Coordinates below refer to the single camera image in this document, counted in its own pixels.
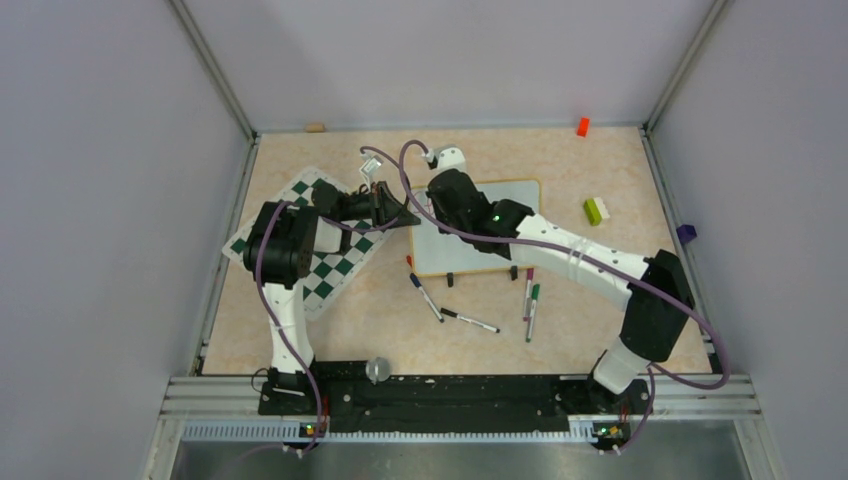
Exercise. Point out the yellow framed whiteboard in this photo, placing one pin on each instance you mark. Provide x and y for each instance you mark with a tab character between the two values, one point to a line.
436	254

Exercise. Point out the black whiteboard marker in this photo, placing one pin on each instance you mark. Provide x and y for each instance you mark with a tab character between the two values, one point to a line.
469	320

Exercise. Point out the blue whiteboard marker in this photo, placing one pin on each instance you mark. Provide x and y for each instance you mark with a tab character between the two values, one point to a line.
432	306

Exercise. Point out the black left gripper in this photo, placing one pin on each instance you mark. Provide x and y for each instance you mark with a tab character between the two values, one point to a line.
383	206

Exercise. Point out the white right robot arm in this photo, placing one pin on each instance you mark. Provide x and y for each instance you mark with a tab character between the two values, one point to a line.
652	292

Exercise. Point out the green whiteboard marker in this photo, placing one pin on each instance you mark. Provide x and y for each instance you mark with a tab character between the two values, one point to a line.
532	312

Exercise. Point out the green white chessboard mat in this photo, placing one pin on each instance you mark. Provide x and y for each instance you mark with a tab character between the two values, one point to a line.
329	274

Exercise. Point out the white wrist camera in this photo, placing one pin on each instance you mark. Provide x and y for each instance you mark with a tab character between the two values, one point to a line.
371	164
446	158

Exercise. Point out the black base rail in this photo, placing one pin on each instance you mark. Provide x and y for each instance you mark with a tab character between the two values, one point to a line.
341	392

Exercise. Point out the orange toy block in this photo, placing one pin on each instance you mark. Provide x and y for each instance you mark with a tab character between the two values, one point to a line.
583	127

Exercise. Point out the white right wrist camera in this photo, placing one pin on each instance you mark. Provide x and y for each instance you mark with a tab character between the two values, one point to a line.
446	158

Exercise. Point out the silver round knob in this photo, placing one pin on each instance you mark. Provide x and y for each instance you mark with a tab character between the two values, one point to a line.
378	370

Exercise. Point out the purple toy block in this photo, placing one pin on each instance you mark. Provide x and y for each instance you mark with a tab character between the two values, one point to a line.
686	233

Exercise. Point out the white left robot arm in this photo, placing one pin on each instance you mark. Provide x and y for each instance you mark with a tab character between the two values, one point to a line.
279	253

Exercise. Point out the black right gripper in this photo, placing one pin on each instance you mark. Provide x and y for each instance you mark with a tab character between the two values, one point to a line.
437	210

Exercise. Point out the green white toy brick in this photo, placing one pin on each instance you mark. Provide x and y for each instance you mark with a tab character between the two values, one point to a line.
596	211

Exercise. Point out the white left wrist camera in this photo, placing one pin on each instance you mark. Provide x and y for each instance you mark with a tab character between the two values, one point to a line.
371	164

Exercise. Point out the purple whiteboard marker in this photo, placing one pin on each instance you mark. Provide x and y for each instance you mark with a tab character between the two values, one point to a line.
528	294

